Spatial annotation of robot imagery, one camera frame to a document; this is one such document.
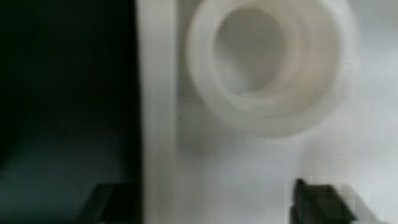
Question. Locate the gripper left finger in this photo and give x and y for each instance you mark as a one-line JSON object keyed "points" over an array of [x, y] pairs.
{"points": [[113, 206]]}

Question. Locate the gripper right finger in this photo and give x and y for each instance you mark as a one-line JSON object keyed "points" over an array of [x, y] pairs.
{"points": [[319, 207]]}

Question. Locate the white square table top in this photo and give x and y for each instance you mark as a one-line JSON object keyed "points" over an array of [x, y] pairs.
{"points": [[269, 108]]}

